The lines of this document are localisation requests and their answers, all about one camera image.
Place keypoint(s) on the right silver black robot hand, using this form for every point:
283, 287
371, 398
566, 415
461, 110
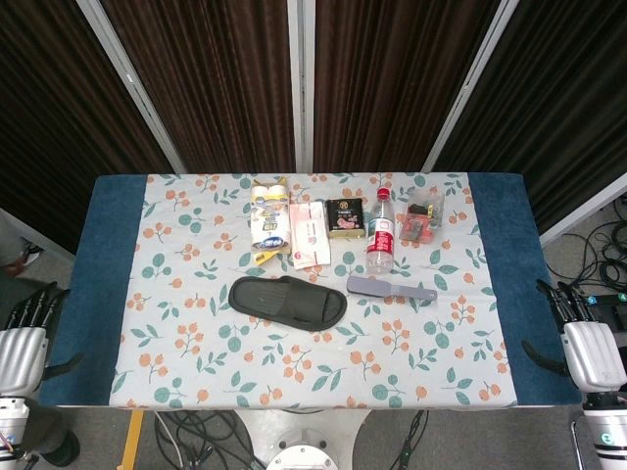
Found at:
595, 355

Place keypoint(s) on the black rubber slipper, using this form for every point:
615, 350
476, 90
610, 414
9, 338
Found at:
274, 301

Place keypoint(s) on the yellow strip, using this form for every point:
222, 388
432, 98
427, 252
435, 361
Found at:
131, 440

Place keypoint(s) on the white partition base rail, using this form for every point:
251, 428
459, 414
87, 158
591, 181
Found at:
583, 210
44, 240

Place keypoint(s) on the dark grey trouser leg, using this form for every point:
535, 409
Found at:
54, 436

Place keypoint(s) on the clear water bottle red label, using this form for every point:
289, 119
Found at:
381, 240

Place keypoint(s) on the clear plastic box red contents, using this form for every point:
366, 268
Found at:
422, 218

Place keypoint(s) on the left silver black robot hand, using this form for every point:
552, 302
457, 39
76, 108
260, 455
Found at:
22, 352

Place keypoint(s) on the yellow white snack bag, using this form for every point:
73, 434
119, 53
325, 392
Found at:
268, 220

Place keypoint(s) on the black luncheon meat tin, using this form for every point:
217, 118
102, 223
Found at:
345, 218

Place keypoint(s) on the blue table cover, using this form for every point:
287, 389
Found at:
93, 274

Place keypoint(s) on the grey serrated tool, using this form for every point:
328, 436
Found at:
372, 287

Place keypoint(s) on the dark brown ribbed partition panel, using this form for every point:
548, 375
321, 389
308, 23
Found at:
210, 83
54, 112
392, 83
563, 98

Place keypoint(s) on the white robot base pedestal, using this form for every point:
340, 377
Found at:
301, 436

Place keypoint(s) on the black power strip coloured lights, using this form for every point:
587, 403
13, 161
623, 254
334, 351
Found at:
610, 298

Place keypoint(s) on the white partition post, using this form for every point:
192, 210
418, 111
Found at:
301, 83
470, 83
132, 83

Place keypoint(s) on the floral print tablecloth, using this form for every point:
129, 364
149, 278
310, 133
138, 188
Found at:
206, 343

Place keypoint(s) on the pink wet wipes pack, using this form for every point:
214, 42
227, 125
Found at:
308, 237

